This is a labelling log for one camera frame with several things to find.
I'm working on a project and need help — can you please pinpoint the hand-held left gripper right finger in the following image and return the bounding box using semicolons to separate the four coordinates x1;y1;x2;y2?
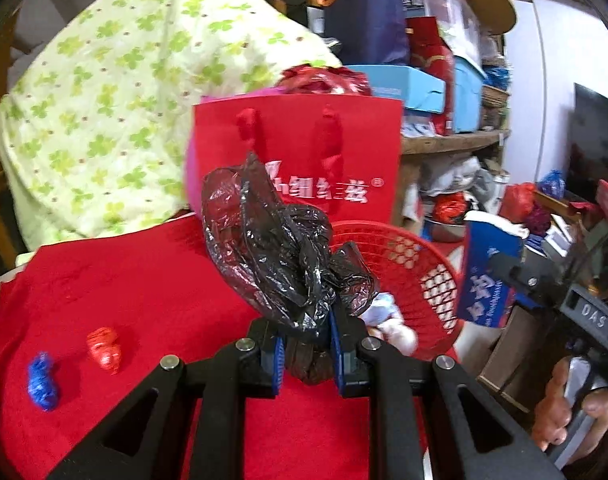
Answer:
331;304;566;480

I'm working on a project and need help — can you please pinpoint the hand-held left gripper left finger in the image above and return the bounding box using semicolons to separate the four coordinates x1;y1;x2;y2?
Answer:
48;317;285;480

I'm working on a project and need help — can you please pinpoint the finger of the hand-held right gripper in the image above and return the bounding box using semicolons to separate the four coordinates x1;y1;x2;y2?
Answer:
488;251;565;312

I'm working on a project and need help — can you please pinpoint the blue and white carton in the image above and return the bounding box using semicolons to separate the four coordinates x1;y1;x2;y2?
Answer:
456;210;530;332

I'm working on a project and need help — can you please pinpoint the red mesh basket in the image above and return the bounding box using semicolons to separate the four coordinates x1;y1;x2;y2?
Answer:
328;220;468;362

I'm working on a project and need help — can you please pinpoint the black plastic bag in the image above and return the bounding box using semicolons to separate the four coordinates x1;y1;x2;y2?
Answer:
201;152;381;387

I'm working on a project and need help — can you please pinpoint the person's right hand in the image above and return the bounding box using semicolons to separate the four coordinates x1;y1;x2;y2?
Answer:
531;357;608;455

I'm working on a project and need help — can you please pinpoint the crumpled white tissue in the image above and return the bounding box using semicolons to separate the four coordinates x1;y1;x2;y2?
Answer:
368;317;419;357

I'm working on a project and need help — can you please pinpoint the white and blue tissue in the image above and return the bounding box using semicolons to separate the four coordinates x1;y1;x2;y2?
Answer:
361;292;403;325

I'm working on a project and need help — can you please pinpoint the brown cardboard box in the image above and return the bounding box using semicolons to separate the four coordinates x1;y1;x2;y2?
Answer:
476;304;552;413

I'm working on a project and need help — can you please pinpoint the metal basin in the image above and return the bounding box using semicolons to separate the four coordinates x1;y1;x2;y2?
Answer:
424;216;471;244

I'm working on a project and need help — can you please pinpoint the blue plastic bag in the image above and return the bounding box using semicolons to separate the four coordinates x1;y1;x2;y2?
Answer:
538;170;568;200

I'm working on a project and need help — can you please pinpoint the red blanket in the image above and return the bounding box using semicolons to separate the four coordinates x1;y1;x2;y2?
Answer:
0;212;431;480

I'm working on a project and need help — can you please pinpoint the wooden shelf board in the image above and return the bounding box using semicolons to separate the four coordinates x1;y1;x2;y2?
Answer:
400;129;511;157

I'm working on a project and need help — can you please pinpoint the black television screen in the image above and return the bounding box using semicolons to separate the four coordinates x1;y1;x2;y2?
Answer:
568;82;608;207

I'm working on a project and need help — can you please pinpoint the crumpled red plastic bag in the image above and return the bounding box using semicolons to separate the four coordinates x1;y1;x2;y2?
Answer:
86;326;122;375

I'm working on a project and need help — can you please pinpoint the red paper shopping bag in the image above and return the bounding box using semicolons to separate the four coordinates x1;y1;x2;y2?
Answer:
185;87;405;227

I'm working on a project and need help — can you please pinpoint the light blue cardboard box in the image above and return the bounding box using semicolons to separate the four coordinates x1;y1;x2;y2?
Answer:
346;64;447;114

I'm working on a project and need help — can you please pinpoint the red gift box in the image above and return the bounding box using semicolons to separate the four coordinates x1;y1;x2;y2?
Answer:
405;16;458;137

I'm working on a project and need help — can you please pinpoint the blue foil wrapper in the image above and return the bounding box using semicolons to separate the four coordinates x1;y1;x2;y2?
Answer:
27;351;62;412

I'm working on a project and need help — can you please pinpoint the red foil bag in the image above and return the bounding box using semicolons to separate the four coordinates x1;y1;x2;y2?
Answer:
276;64;373;98

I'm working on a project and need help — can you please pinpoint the clear plastic storage box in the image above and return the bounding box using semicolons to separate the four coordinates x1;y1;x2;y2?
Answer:
398;0;484;70

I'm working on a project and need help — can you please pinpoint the green clover quilt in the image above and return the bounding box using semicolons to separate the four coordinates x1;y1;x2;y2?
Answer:
0;0;345;252

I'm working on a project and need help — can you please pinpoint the navy bag with orange handles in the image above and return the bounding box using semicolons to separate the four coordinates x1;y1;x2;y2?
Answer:
316;0;411;67

